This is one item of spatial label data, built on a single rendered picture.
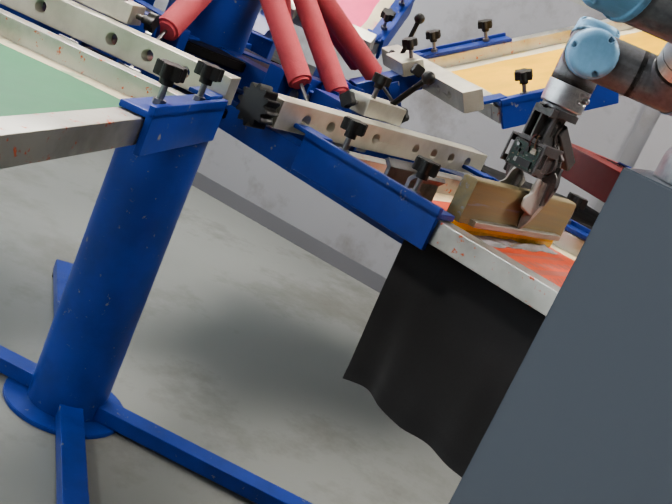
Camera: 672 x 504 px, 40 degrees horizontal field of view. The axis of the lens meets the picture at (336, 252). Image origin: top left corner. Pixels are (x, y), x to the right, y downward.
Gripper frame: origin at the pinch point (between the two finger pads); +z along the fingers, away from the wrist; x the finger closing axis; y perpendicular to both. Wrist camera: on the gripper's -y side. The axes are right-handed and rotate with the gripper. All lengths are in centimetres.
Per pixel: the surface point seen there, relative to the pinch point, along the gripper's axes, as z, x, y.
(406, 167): -1.6, -10.9, 20.7
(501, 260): 1.9, 16.1, 29.0
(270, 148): 12, -57, 3
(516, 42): -31, -69, -91
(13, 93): 5, -31, 80
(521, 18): -46, -153, -224
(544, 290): 2.5, 24.0, 29.0
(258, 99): -2.3, -30.8, 38.3
